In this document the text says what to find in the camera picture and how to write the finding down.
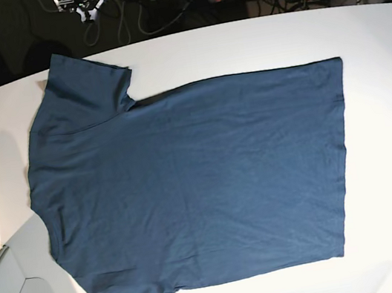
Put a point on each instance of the dark blue T-shirt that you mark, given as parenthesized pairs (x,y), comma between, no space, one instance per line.
(217,180)

